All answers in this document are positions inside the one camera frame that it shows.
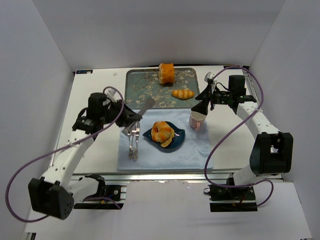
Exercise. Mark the herb bread slice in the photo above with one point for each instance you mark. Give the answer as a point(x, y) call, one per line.
point(166, 140)

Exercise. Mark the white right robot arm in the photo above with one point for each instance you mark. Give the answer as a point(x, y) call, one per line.
point(272, 151)

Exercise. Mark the round orange croissant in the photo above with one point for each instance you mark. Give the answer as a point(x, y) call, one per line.
point(160, 128)

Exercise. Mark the aluminium frame rail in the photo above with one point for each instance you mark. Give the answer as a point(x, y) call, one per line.
point(119, 178)

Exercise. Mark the silver spoon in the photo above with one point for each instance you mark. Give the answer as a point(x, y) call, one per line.
point(130, 140)

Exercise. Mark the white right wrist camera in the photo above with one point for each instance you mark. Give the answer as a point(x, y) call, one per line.
point(209, 76)

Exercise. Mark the silver knife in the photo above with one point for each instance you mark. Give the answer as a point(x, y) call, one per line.
point(136, 135)

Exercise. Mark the light blue cloth mat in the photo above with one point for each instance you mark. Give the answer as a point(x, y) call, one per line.
point(191, 155)

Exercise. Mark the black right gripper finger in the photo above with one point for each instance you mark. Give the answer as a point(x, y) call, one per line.
point(205, 93)
point(201, 107)

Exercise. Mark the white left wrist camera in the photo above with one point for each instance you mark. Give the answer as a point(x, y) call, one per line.
point(110, 92)

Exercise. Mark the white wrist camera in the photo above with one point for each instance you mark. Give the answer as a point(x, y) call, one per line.
point(209, 76)
point(110, 92)

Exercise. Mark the pink mug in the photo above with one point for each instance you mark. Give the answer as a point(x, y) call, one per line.
point(196, 120)

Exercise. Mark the dark blue leaf plate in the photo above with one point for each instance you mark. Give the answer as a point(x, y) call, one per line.
point(176, 143)

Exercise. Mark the tall orange bread loaf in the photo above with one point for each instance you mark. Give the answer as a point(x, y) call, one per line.
point(166, 73)

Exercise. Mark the striped bread roll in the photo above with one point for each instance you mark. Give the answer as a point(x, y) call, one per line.
point(183, 94)

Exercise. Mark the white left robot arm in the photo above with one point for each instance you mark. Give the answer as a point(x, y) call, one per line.
point(52, 194)

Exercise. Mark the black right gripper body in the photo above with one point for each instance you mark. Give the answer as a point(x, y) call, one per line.
point(209, 97)

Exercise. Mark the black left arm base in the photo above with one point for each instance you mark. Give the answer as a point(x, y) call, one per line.
point(109, 196)

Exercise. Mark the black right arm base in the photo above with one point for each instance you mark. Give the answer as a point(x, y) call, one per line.
point(226, 200)

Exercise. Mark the silver fork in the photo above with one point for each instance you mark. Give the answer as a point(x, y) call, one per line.
point(134, 130)

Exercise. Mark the silver metal tongs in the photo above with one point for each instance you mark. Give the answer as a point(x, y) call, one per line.
point(150, 102)

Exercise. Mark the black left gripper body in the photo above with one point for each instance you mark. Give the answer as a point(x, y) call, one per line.
point(121, 114)

